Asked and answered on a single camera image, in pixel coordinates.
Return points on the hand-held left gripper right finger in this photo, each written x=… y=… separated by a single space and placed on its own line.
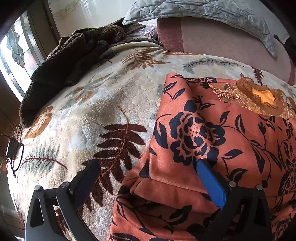
x=211 y=183

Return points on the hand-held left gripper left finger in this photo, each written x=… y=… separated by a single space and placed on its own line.
x=86 y=183

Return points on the orange floral garment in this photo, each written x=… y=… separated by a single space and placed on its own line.
x=242 y=148

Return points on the cream leaf-print fleece blanket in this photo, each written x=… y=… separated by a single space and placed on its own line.
x=92 y=109

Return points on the brown fleece blanket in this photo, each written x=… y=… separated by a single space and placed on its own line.
x=69 y=62

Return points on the pink mattress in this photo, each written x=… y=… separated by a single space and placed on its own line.
x=219 y=39

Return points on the stained glass window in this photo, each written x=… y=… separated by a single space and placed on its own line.
x=20 y=51

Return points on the dark cloth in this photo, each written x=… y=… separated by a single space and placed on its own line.
x=288 y=45

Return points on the purple patterned cloth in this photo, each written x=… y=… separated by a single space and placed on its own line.
x=148 y=30

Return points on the grey quilted bedspread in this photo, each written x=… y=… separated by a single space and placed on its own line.
x=208 y=11

